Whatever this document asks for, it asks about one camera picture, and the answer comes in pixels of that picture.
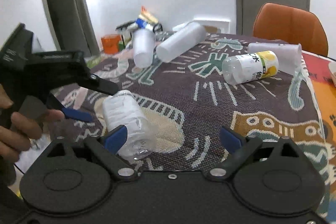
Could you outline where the frosted cup lying behind bottle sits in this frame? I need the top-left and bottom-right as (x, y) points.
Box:
(248, 43), (302, 76)

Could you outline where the clear bottle yellow cap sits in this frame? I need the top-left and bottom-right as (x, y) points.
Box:
(222, 51), (279, 85)

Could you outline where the short frosted plastic cup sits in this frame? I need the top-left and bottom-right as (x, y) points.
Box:
(132, 29), (155, 69)

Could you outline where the orange leather chair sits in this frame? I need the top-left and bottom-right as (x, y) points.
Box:
(252, 3), (329, 57)

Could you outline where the tall frosted plastic cup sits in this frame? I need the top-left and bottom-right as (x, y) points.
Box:
(156, 22), (207, 63)

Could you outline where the clear cup with paper wrap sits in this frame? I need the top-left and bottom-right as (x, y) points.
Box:
(102, 90), (156, 162)

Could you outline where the person's left hand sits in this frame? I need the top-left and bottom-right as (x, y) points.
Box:
(0, 83), (65, 164)

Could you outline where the white flat box by wall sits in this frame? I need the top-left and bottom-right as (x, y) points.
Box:
(193, 16), (231, 34)

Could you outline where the patterned woven blanket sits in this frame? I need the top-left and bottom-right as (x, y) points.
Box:
(39, 31), (332, 219)

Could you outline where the white bowl of oranges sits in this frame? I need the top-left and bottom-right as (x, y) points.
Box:
(328, 61), (336, 85)

